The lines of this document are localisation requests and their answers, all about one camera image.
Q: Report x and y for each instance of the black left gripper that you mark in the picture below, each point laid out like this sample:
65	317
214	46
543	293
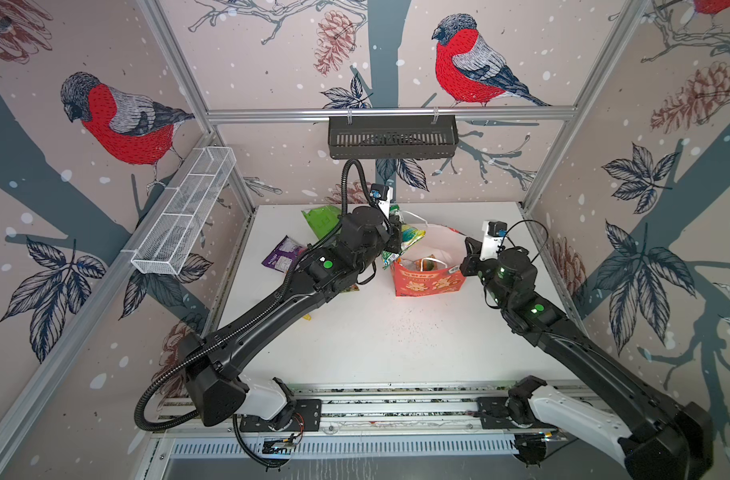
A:
393	240

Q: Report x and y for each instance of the bright green chips bag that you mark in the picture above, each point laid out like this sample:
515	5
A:
322	220

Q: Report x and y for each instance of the aluminium mounting rail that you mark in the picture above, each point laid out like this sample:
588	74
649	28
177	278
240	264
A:
399	408

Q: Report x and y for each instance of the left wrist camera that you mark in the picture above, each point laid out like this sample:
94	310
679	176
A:
381	196

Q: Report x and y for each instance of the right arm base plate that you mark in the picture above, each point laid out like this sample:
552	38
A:
512	411

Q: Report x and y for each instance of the purple snack packet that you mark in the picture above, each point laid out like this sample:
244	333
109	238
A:
283	255

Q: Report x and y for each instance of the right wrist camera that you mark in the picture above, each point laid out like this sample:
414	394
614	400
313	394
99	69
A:
494	234

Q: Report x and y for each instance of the dark green snack packet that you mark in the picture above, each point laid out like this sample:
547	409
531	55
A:
409	236

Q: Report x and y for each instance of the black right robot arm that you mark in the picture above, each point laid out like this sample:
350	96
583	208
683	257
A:
651	435

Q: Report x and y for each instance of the black hanging wall basket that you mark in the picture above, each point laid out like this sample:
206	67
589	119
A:
393	137

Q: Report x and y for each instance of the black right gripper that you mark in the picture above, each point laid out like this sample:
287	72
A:
473	261

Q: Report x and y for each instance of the red paper gift bag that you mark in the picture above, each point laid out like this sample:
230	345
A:
441	242

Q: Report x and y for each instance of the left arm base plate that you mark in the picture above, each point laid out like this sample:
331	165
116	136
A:
300	415

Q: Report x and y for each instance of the white wire mesh shelf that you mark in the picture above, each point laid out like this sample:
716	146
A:
170	241

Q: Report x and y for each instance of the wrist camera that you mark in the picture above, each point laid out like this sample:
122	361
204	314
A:
494	234
381	196

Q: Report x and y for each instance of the orange rainbow candy packet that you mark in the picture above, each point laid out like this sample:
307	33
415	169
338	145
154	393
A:
429	264

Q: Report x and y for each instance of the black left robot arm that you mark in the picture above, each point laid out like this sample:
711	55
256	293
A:
214	375

